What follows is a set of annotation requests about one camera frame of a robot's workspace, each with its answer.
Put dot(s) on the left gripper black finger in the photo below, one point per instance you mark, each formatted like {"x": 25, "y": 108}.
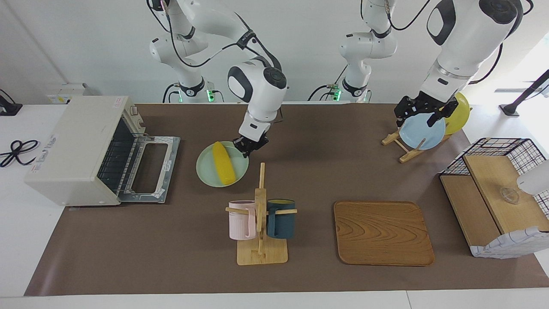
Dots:
{"x": 433, "y": 120}
{"x": 401, "y": 121}

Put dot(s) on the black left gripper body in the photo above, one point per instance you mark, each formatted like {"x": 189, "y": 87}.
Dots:
{"x": 420, "y": 103}

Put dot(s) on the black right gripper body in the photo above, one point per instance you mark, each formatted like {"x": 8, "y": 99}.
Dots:
{"x": 253, "y": 143}

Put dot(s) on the yellow corn cob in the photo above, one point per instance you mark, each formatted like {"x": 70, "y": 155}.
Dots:
{"x": 224, "y": 165}

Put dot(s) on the mint green plate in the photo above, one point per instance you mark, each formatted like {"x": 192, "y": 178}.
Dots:
{"x": 208, "y": 169}

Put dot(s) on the glass oven door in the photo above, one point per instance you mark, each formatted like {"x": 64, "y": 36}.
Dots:
{"x": 171, "y": 167}

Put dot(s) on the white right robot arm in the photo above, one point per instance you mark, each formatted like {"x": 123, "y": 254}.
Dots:
{"x": 257, "y": 86}

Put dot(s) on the white toaster oven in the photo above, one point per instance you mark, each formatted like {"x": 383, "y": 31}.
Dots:
{"x": 68, "y": 150}

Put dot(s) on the light blue plate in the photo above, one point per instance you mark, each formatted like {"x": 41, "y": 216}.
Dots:
{"x": 422, "y": 135}

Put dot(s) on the yellow plate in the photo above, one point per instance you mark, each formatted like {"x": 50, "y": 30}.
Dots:
{"x": 456, "y": 119}

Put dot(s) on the wooden plate rack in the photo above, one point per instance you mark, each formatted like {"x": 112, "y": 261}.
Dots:
{"x": 411, "y": 156}

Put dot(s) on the pink mug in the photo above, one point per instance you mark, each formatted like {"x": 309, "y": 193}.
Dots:
{"x": 240, "y": 221}

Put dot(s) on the dark blue mug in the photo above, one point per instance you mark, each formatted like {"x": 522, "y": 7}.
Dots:
{"x": 283, "y": 221}

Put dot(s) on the wooden stepped shelf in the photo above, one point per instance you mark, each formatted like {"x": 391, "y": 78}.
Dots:
{"x": 493, "y": 176}

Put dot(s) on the black angled stand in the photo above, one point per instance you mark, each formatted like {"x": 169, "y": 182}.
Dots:
{"x": 521, "y": 101}

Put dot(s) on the wooden mug rack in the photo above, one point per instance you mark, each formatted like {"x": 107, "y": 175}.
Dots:
{"x": 261, "y": 256}

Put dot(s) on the small clear glass cup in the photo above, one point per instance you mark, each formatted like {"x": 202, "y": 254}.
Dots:
{"x": 510, "y": 196}

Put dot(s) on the brown table mat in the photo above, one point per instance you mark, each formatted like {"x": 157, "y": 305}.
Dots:
{"x": 180, "y": 240}

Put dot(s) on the wooden tray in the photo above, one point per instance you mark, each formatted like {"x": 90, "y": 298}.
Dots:
{"x": 381, "y": 231}

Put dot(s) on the white rounded object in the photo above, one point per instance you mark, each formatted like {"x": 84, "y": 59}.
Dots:
{"x": 536, "y": 180}

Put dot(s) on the white checked cloth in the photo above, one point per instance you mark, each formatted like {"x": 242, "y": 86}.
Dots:
{"x": 510, "y": 244}

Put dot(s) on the white power box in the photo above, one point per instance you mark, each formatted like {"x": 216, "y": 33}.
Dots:
{"x": 64, "y": 92}

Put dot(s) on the small black stand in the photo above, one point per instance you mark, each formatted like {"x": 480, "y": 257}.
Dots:
{"x": 8, "y": 108}

